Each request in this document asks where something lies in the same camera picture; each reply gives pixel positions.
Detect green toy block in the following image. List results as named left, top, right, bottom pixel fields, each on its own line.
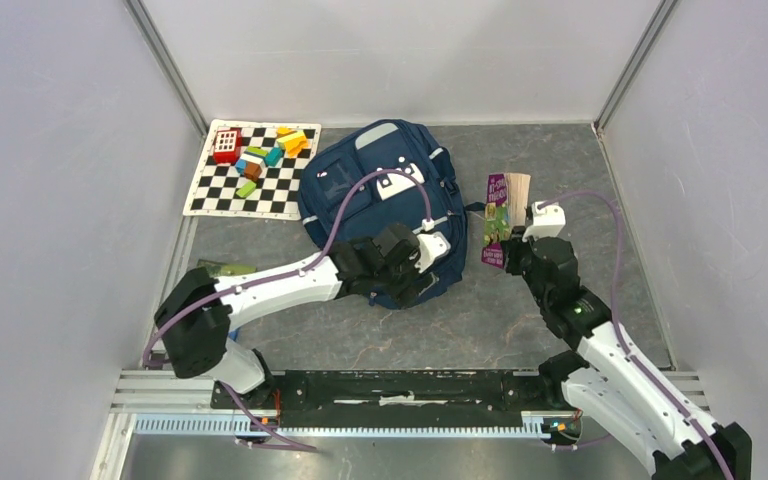
left=235, top=179, right=257, bottom=199

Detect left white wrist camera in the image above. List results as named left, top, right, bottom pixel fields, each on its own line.
left=415, top=221, right=451, bottom=273

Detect red grid toy block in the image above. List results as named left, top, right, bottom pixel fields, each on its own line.
left=213, top=128, right=243, bottom=165

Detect yellow orange toy blocks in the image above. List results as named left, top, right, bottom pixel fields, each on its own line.
left=275, top=127, right=309, bottom=158

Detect purple Treehouse book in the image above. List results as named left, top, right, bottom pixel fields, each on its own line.
left=481, top=173, right=531, bottom=268

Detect navy blue student backpack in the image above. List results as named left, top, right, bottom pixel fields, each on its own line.
left=297, top=119, right=468, bottom=309

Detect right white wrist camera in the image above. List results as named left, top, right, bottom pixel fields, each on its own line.
left=523, top=202, right=566, bottom=240

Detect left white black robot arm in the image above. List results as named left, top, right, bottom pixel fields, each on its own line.
left=155, top=223, right=451, bottom=408

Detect blue brown toy blocks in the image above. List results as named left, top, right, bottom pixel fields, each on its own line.
left=235, top=146, right=284, bottom=182

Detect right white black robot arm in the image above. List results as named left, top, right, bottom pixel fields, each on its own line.
left=502, top=227, right=752, bottom=479

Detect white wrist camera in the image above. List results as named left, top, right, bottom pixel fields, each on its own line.
left=415, top=221, right=451, bottom=273
left=523, top=202, right=566, bottom=240

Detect black white checkered mat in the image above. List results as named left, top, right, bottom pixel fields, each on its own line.
left=183, top=119, right=322, bottom=221

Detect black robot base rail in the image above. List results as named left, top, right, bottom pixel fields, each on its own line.
left=240, top=369, right=582, bottom=429

